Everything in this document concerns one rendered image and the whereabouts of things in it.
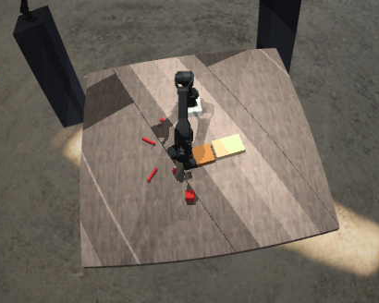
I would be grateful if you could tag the orange square block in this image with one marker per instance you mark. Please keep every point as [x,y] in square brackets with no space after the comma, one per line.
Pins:
[203,155]

